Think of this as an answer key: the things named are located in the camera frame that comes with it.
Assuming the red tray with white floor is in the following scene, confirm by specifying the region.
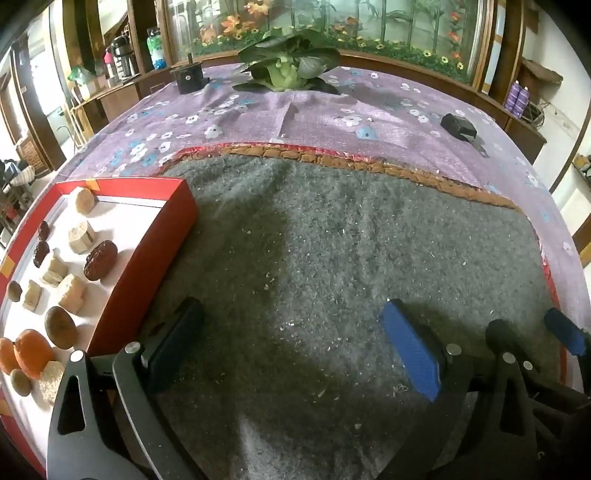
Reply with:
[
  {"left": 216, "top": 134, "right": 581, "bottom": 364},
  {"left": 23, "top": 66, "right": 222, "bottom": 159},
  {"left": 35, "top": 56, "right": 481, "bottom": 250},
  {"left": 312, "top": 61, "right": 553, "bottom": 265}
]
[{"left": 0, "top": 178, "right": 199, "bottom": 478}]

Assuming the wooden corner cabinet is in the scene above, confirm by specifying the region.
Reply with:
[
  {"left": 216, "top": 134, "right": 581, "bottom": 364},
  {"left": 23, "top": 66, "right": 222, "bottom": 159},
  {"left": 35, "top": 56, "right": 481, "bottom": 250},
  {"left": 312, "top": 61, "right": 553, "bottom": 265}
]
[{"left": 485, "top": 60, "right": 564, "bottom": 162}]

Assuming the black cylindrical motor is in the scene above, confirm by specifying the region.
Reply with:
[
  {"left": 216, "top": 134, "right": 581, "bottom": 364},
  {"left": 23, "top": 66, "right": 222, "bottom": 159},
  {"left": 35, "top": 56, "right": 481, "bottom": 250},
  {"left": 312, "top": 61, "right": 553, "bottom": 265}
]
[{"left": 170, "top": 55, "right": 211, "bottom": 95}]

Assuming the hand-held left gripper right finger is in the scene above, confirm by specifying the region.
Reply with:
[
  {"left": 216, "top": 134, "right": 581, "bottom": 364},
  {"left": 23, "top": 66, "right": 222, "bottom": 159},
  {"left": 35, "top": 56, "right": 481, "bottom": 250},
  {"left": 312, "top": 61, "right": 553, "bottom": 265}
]
[{"left": 379, "top": 298, "right": 540, "bottom": 480}]

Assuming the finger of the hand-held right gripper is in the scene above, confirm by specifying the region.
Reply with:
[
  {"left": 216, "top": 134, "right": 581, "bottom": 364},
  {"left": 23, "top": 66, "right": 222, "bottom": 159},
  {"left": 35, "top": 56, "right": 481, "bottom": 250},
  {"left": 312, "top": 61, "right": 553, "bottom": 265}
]
[
  {"left": 485, "top": 318, "right": 591, "bottom": 416},
  {"left": 544, "top": 307, "right": 591, "bottom": 358}
]

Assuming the clear plastic bottle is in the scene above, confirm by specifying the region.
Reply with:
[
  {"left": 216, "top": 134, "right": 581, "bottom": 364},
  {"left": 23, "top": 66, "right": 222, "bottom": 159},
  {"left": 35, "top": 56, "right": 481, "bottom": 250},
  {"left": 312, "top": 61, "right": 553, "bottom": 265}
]
[{"left": 146, "top": 28, "right": 166, "bottom": 71}]

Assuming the glass cabinet with artificial flowers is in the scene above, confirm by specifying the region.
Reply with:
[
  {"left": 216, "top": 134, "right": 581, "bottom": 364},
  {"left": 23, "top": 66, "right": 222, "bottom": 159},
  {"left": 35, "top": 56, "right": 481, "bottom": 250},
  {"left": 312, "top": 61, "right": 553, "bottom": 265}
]
[{"left": 159, "top": 0, "right": 497, "bottom": 88}]

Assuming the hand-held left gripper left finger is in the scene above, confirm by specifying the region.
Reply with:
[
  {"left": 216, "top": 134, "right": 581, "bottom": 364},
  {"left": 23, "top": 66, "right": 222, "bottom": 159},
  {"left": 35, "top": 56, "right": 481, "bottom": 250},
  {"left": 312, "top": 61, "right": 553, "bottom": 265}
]
[{"left": 46, "top": 296, "right": 208, "bottom": 480}]

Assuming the grey felt mat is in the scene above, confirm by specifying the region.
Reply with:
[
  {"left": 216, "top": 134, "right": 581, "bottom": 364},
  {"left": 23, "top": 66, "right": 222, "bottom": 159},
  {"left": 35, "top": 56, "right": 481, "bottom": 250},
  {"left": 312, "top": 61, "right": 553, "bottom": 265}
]
[{"left": 139, "top": 143, "right": 568, "bottom": 480}]

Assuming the beige crumbly cake chunk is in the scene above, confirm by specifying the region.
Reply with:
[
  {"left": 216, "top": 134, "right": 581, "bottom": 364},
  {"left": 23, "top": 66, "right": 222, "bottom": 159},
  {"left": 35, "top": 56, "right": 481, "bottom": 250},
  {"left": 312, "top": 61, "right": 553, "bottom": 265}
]
[
  {"left": 38, "top": 361, "right": 66, "bottom": 406},
  {"left": 68, "top": 187, "right": 97, "bottom": 215},
  {"left": 41, "top": 249, "right": 70, "bottom": 288},
  {"left": 68, "top": 220, "right": 98, "bottom": 254},
  {"left": 58, "top": 274, "right": 88, "bottom": 317},
  {"left": 22, "top": 279, "right": 43, "bottom": 313}
]

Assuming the orange mandarin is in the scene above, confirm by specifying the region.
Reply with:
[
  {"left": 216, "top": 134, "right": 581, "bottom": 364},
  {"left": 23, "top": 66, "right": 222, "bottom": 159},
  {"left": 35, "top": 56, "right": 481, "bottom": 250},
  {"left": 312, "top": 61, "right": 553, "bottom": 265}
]
[
  {"left": 14, "top": 329, "right": 55, "bottom": 380},
  {"left": 0, "top": 338, "right": 21, "bottom": 374}
]

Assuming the green bok choy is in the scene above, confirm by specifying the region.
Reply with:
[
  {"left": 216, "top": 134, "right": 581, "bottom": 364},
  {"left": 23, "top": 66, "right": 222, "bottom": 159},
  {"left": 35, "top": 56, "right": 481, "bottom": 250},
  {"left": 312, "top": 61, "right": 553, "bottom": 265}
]
[{"left": 232, "top": 28, "right": 342, "bottom": 95}]

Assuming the dark thermos jug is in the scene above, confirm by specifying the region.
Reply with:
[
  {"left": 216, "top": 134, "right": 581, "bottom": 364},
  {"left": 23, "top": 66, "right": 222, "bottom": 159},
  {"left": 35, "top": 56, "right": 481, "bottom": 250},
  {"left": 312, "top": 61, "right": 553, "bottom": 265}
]
[{"left": 112, "top": 36, "right": 137, "bottom": 79}]

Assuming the black car key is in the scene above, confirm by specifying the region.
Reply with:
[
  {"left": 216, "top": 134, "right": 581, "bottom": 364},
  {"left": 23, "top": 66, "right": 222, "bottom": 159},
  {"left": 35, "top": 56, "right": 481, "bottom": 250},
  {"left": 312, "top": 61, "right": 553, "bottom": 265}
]
[{"left": 440, "top": 113, "right": 488, "bottom": 158}]

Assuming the wooden side cabinet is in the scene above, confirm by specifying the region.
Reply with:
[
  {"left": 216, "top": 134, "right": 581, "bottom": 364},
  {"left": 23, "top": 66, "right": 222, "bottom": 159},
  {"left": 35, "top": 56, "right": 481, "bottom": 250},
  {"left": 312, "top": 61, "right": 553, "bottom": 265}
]
[{"left": 69, "top": 69, "right": 162, "bottom": 134}]

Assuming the purple floral tablecloth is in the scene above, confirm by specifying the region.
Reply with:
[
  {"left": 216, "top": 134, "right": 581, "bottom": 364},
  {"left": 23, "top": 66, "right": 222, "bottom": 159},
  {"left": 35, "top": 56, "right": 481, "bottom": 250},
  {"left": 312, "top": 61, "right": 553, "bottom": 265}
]
[{"left": 55, "top": 65, "right": 591, "bottom": 393}]

